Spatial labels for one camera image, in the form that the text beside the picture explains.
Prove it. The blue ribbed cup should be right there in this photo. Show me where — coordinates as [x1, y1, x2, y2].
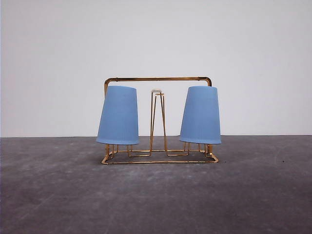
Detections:
[96, 86, 139, 145]
[179, 86, 222, 144]

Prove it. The gold wire cup rack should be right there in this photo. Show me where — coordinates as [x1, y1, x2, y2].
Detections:
[101, 77, 219, 164]

